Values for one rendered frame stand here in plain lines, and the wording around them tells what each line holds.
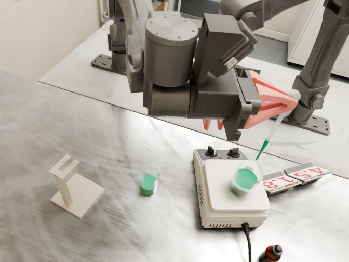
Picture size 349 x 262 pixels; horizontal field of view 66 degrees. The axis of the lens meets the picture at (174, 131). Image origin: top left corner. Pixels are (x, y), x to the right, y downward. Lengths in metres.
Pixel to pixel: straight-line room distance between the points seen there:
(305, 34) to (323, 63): 2.18
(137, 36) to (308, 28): 2.59
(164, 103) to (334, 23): 0.48
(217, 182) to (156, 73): 0.32
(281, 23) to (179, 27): 3.23
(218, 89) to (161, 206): 0.36
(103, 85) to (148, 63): 0.59
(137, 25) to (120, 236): 0.40
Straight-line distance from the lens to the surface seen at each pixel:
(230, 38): 0.30
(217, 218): 0.56
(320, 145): 0.89
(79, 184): 0.64
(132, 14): 0.46
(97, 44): 1.10
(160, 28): 0.30
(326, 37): 0.74
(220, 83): 0.34
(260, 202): 0.57
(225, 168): 0.59
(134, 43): 0.40
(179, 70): 0.30
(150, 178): 0.62
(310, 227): 0.71
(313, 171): 0.78
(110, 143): 0.72
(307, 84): 0.81
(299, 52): 3.03
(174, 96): 0.33
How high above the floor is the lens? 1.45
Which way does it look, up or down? 47 degrees down
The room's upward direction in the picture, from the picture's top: 10 degrees clockwise
